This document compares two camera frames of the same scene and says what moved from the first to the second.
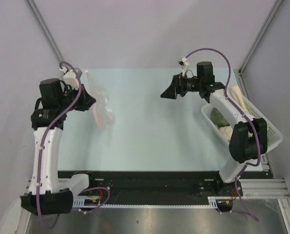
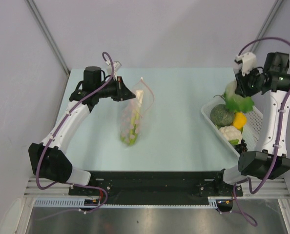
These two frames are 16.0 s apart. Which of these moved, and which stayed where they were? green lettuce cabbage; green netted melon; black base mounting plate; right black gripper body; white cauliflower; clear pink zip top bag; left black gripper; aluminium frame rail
Moved: clear pink zip top bag; green lettuce cabbage; left black gripper; right black gripper body
Stayed: white cauliflower; green netted melon; aluminium frame rail; black base mounting plate
